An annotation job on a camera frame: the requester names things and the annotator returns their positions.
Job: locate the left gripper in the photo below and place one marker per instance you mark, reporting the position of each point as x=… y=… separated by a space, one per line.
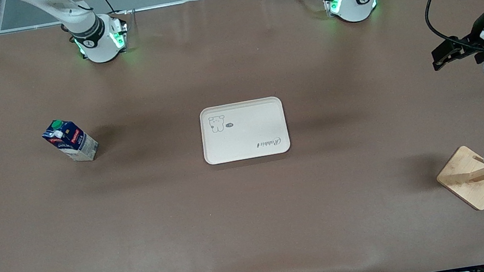
x=478 y=34

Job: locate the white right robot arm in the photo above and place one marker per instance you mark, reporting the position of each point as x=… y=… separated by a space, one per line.
x=99 y=47

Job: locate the blue milk carton green cap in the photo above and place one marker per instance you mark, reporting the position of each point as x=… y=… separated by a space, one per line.
x=72 y=142

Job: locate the cream tray with bear print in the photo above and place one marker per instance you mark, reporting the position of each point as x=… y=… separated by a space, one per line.
x=246 y=130

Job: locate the brown table cover sheet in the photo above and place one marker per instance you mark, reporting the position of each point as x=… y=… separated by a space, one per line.
x=255 y=225

